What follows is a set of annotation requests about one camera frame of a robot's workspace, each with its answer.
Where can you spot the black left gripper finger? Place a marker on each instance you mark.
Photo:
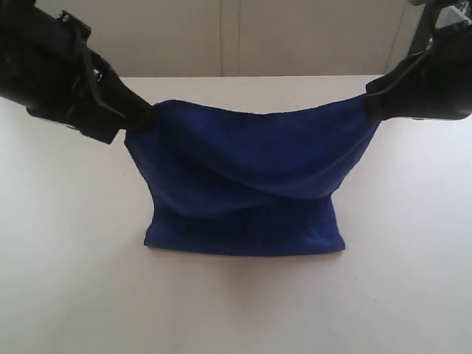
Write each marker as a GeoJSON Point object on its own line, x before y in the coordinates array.
{"type": "Point", "coordinates": [129, 103]}
{"type": "Point", "coordinates": [140, 122]}

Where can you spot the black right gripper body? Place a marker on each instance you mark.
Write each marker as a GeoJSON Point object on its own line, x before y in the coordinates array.
{"type": "Point", "coordinates": [438, 85]}

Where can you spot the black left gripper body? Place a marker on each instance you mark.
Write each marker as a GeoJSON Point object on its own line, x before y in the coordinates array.
{"type": "Point", "coordinates": [47, 67]}

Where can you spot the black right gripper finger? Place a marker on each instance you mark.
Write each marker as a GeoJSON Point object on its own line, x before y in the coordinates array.
{"type": "Point", "coordinates": [380, 108]}
{"type": "Point", "coordinates": [396, 85]}

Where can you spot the blue cloth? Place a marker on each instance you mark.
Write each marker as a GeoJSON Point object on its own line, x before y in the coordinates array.
{"type": "Point", "coordinates": [240, 184]}

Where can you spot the black window frame post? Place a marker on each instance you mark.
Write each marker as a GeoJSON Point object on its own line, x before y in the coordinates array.
{"type": "Point", "coordinates": [426, 28]}

